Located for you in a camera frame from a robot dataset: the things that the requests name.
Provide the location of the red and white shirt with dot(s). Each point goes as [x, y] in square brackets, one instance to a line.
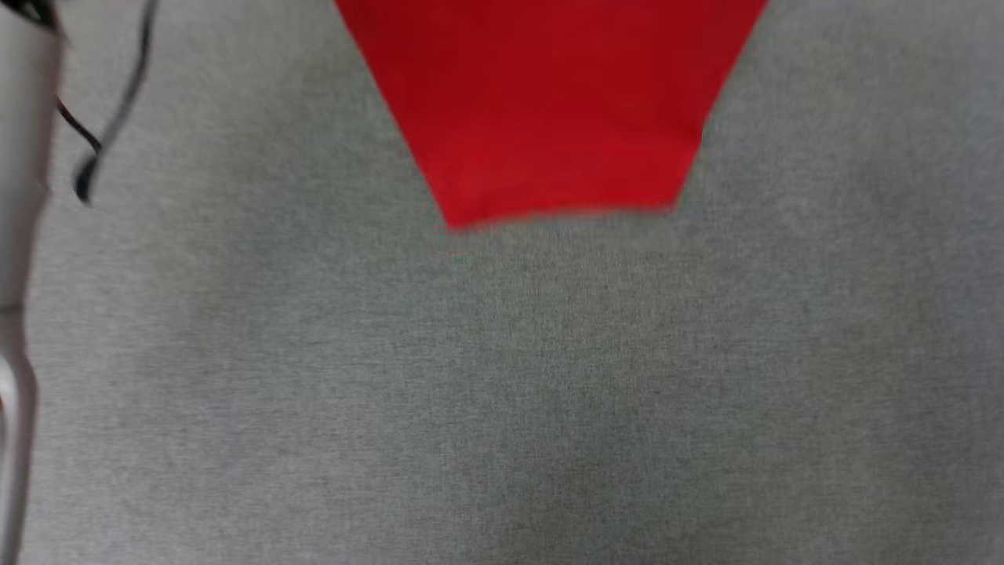
[549, 102]

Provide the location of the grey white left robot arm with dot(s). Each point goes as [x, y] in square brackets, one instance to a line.
[20, 157]

